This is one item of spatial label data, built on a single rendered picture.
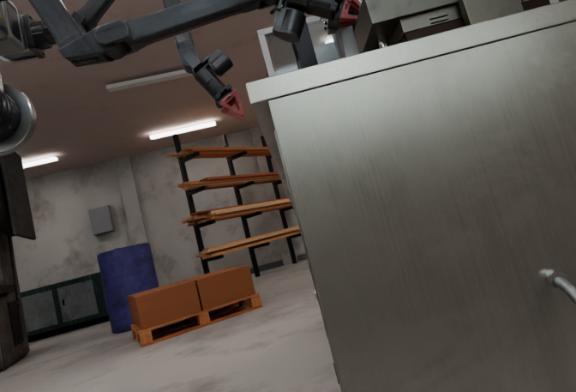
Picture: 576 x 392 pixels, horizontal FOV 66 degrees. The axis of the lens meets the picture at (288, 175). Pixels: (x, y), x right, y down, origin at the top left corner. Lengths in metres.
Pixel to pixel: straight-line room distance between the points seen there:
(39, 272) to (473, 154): 9.78
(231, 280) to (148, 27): 3.55
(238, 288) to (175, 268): 5.15
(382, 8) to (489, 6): 0.19
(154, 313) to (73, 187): 6.16
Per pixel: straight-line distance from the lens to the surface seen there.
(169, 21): 1.07
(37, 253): 10.24
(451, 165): 0.78
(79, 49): 1.08
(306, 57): 1.42
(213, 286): 4.36
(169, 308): 4.27
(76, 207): 10.01
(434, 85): 0.80
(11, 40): 1.57
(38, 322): 8.15
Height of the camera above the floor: 0.64
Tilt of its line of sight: 7 degrees up
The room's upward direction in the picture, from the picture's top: 15 degrees counter-clockwise
